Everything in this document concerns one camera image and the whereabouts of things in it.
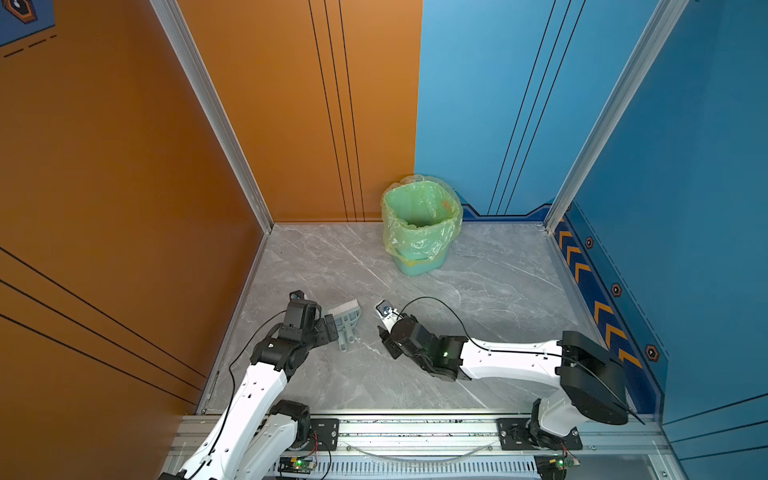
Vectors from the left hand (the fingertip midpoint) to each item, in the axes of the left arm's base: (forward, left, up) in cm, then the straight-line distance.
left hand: (319, 323), depth 82 cm
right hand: (-1, -18, +2) cm, 18 cm away
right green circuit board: (-30, -59, -11) cm, 68 cm away
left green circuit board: (-31, +2, -11) cm, 33 cm away
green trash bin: (+26, -30, -7) cm, 40 cm away
